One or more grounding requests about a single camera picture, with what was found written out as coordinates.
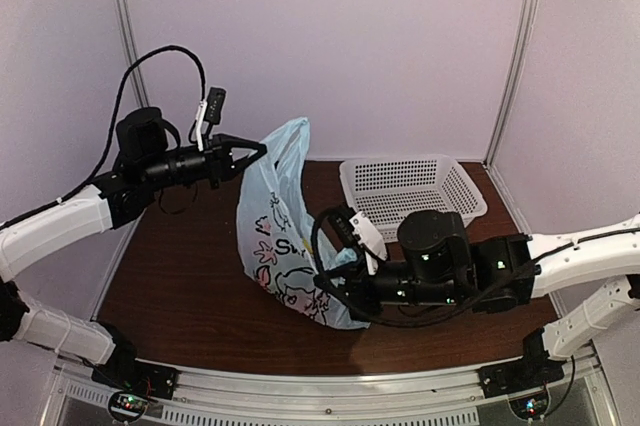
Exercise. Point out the aluminium corner post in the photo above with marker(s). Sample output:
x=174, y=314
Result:
x=527, y=17
x=130, y=53

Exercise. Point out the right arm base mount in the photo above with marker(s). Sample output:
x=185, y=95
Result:
x=524, y=384

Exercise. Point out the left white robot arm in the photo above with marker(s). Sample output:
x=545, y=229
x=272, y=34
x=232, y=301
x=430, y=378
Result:
x=107, y=202

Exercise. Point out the light blue printed plastic bag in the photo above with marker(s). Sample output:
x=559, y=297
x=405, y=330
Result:
x=274, y=228

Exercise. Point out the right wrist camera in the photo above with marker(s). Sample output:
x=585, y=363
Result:
x=358, y=232

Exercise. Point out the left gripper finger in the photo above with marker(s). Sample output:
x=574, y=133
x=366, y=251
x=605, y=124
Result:
x=237, y=167
x=233, y=142

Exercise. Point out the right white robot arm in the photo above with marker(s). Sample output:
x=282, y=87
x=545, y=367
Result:
x=514, y=269

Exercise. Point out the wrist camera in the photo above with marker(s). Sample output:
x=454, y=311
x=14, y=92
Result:
x=208, y=115
x=358, y=232

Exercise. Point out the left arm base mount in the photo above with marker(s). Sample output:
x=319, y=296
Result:
x=136, y=392

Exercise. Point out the aluminium front rail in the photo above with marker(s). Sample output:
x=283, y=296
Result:
x=452, y=396

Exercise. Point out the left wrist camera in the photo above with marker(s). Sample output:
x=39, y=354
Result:
x=208, y=115

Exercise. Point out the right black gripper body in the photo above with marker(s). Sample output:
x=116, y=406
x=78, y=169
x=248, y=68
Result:
x=443, y=294

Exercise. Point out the left aluminium corner post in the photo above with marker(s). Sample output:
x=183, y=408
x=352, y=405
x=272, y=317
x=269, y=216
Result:
x=130, y=53

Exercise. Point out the white perforated plastic basket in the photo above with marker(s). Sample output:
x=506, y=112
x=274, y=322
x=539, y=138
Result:
x=387, y=189

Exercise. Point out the right aluminium corner post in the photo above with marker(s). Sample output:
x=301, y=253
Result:
x=527, y=17

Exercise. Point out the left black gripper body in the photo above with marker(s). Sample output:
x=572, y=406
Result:
x=159, y=169

